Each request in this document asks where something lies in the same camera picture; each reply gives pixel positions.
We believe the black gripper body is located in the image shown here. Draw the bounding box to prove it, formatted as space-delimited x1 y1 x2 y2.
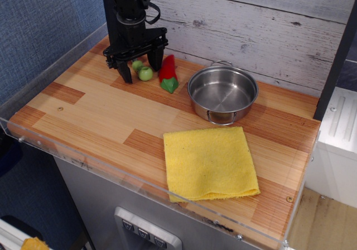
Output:
103 20 168 69

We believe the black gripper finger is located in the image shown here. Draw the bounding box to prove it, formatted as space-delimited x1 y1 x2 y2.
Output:
147 47 164 71
116 60 133 84

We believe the green grey toy spatula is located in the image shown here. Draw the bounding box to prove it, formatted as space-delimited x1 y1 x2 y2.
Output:
132 60 153 81

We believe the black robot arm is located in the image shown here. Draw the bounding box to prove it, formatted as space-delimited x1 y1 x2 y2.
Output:
103 0 168 84

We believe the steel pot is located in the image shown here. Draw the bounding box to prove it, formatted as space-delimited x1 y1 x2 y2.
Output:
187 60 259 126

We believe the yellow cloth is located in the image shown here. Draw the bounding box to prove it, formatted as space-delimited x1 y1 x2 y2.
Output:
163 127 260 203

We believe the red toy chili pepper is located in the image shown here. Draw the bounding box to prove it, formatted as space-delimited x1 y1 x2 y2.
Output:
159 55 179 94

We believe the clear acrylic left guard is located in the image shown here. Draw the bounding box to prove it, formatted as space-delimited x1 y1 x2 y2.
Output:
1 23 108 121

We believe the clear acrylic guard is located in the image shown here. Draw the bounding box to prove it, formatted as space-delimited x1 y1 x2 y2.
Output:
1 23 108 121
2 107 320 249

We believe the clear acrylic front guard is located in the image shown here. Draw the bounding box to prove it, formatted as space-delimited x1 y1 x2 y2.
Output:
2 107 320 249

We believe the grey cabinet with dispenser panel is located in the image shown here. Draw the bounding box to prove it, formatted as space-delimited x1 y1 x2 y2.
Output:
55 157 256 249

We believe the yellow object bottom left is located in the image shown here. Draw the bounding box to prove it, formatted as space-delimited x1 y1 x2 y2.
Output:
21 237 50 250

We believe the dark grey left post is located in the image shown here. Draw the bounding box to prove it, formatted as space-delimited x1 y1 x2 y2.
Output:
103 0 118 45

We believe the dark grey post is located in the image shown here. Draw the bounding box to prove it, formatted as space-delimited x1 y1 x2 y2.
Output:
313 0 356 121
103 0 118 45

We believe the dark grey right post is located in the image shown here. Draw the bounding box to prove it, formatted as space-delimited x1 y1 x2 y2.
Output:
313 0 356 121

